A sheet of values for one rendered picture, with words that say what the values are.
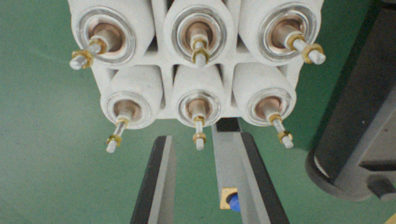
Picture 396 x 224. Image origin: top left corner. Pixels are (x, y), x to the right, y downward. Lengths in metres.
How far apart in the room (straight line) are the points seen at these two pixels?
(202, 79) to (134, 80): 0.11
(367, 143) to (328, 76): 0.21
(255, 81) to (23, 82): 0.65
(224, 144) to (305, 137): 0.43
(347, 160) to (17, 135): 1.04
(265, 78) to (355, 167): 0.42
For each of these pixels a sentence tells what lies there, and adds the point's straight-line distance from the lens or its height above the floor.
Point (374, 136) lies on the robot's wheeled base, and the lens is 0.62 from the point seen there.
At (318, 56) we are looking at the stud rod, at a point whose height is 0.34.
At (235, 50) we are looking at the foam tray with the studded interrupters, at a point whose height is 0.18.
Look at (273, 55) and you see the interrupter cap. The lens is 0.31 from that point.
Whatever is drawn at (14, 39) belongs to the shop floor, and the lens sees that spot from 0.70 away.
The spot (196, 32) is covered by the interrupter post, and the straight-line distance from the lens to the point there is 0.26.
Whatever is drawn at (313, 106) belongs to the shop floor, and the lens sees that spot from 0.74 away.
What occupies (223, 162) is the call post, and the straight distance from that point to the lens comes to 0.43.
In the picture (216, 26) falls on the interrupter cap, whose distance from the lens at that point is 0.27.
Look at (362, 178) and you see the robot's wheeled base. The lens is 0.70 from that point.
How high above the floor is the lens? 0.52
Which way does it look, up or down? 54 degrees down
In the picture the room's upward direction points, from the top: 178 degrees clockwise
